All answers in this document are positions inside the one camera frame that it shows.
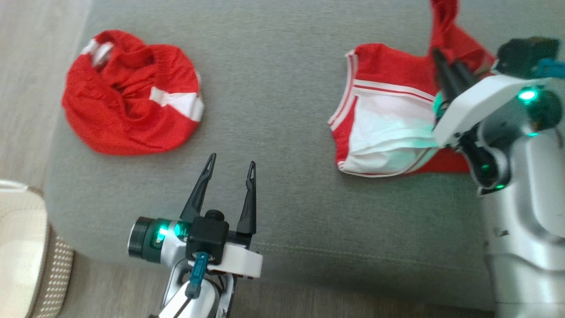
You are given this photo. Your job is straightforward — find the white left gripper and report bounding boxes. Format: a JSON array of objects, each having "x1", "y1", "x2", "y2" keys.
[{"x1": 179, "y1": 153, "x2": 264, "y2": 279}]

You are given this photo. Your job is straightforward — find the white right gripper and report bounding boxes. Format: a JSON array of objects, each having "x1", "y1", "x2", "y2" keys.
[{"x1": 431, "y1": 47, "x2": 555, "y2": 149}]

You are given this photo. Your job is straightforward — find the red shirt with striped trim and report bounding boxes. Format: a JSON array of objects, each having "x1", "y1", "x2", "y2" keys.
[{"x1": 328, "y1": 0, "x2": 497, "y2": 178}]

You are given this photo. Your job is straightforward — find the red shorts with white band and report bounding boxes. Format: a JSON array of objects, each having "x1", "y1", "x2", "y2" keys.
[{"x1": 61, "y1": 30, "x2": 205, "y2": 156}]

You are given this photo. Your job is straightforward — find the grey fabric sofa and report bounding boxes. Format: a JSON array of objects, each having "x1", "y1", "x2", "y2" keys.
[{"x1": 44, "y1": 0, "x2": 565, "y2": 310}]

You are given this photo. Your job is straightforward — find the white perforated laundry basket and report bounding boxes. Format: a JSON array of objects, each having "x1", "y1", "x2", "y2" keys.
[{"x1": 0, "y1": 179, "x2": 75, "y2": 318}]

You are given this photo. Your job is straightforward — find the blue left cable connector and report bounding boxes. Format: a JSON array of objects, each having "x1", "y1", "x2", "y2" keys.
[{"x1": 185, "y1": 252, "x2": 208, "y2": 298}]

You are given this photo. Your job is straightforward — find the blue cable connector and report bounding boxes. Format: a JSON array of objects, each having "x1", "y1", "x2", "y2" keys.
[
  {"x1": 536, "y1": 57, "x2": 565, "y2": 79},
  {"x1": 185, "y1": 252, "x2": 208, "y2": 298}
]

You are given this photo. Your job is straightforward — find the blue right cable connector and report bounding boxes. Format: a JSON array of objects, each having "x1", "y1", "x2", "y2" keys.
[{"x1": 536, "y1": 57, "x2": 565, "y2": 79}]

